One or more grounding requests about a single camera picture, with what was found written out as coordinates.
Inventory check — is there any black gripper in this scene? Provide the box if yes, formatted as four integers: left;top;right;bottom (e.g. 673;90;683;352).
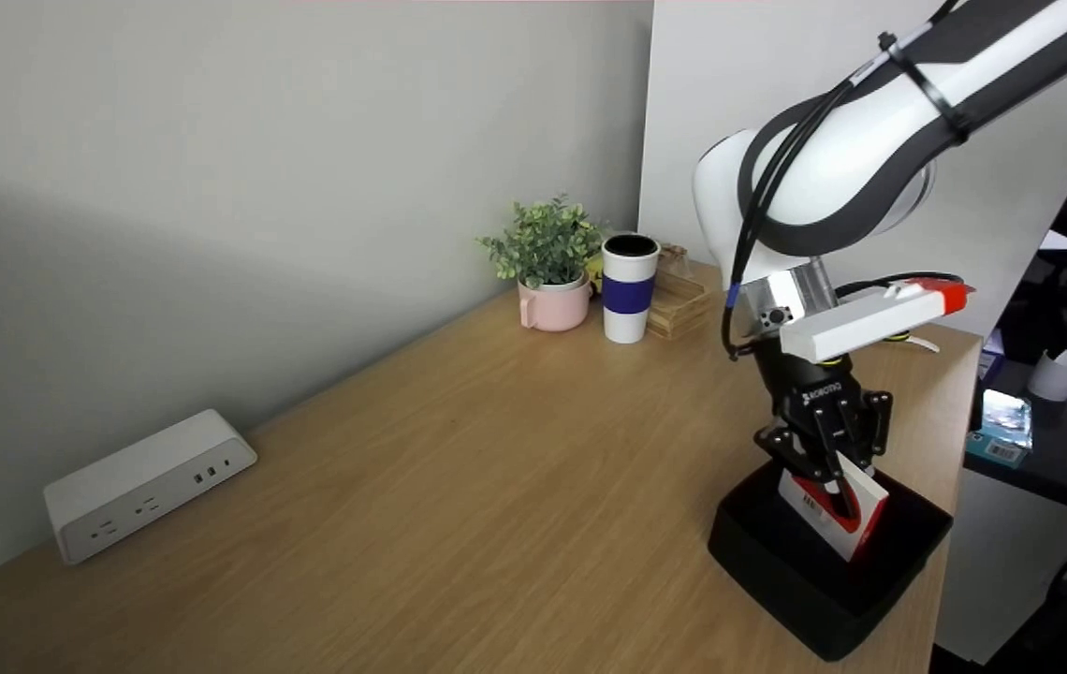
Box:
748;337;900;526

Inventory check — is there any red white alphabet booklet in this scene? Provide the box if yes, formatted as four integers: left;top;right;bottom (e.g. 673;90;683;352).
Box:
774;451;895;566

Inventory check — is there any black tray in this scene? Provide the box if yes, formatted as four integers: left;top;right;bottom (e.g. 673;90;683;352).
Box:
704;453;957;666

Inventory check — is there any white plastic spoon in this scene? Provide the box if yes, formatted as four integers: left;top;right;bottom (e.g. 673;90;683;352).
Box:
889;321;947;358

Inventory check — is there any teal product box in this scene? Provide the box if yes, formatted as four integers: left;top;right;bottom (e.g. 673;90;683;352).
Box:
967;387;1041;472

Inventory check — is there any wooden slat crate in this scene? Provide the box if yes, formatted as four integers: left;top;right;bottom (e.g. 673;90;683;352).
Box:
644;265;718;350

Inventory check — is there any white cup blue band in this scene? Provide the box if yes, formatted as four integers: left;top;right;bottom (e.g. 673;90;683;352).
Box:
600;230;663;352

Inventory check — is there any white paper cup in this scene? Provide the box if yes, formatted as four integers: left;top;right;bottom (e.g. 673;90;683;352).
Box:
1027;346;1067;410

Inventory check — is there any potted plant pink pot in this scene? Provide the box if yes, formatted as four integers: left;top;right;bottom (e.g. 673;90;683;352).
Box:
479;190;612;337

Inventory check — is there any white power strip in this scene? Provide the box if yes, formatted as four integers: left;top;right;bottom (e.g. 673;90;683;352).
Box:
36;405;262;571

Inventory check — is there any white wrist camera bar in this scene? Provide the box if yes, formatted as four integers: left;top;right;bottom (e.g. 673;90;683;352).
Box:
740;254;977;366

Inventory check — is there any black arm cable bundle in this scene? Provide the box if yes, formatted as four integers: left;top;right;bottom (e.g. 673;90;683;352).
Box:
718;0;1067;366

